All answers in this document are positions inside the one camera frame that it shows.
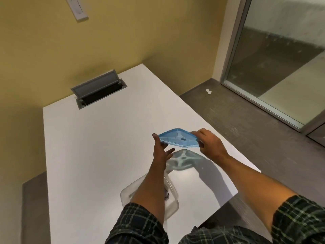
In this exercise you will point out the person's right hand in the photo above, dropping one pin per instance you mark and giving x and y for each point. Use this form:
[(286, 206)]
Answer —
[(211, 145)]

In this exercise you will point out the person's left thumb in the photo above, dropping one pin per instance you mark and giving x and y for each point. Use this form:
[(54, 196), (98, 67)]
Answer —
[(157, 140)]

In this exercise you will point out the person's left hand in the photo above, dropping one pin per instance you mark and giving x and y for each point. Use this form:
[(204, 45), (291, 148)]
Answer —
[(160, 152)]

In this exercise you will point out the blue plastic container lid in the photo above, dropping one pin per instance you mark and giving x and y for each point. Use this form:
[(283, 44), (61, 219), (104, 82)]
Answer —
[(179, 137)]

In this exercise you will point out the glass door with metal frame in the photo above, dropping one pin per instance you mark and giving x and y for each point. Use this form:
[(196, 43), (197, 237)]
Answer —
[(276, 60)]

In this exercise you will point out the person's right forearm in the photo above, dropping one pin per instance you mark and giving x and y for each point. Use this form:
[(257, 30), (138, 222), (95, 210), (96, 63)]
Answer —
[(250, 186)]

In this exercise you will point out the plaid shirt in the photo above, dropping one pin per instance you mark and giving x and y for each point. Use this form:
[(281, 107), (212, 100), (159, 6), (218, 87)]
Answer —
[(213, 226)]

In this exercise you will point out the person's left forearm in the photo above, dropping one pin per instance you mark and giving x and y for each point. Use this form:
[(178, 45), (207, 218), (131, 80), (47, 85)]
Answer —
[(152, 190)]

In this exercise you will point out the clear glass food container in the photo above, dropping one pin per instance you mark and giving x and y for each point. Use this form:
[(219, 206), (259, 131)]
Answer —
[(170, 198)]

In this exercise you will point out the white wall light switch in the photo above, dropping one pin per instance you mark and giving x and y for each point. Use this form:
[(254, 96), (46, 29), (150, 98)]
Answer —
[(76, 8)]

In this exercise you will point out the person's right fingers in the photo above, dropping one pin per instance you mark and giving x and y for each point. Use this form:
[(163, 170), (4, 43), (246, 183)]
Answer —
[(199, 137)]

